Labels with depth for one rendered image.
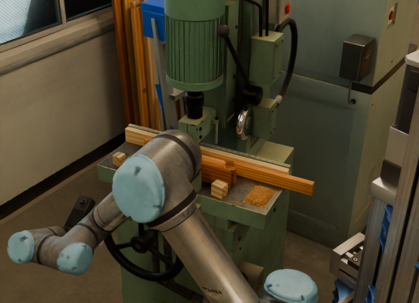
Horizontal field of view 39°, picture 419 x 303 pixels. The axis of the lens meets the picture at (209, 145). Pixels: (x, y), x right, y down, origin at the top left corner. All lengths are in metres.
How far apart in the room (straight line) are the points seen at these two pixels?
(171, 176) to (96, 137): 2.55
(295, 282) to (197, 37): 0.75
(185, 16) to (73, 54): 1.71
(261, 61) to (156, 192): 0.93
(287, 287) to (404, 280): 0.24
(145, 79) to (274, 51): 1.59
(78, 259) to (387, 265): 0.68
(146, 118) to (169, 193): 2.38
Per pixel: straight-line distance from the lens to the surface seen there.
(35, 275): 2.98
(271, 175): 1.87
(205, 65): 1.74
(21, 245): 1.48
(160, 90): 2.80
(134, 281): 2.23
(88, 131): 3.58
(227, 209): 1.81
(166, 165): 1.12
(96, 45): 3.46
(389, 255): 1.30
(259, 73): 1.94
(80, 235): 1.46
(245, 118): 1.93
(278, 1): 1.95
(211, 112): 1.94
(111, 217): 1.44
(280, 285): 1.33
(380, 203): 1.33
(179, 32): 1.72
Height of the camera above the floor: 1.96
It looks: 31 degrees down
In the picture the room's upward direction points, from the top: 1 degrees clockwise
